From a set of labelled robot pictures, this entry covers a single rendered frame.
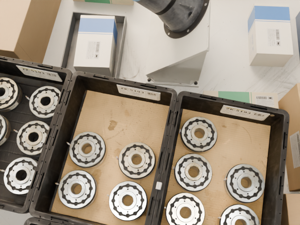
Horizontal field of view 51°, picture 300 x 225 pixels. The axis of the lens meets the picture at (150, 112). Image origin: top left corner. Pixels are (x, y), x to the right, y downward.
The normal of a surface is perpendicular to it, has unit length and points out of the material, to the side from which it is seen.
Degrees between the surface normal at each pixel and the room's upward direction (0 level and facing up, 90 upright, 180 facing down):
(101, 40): 0
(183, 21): 62
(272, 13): 0
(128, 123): 0
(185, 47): 47
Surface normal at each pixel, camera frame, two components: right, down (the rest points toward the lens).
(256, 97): -0.03, -0.32
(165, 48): -0.75, -0.27
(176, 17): -0.17, 0.76
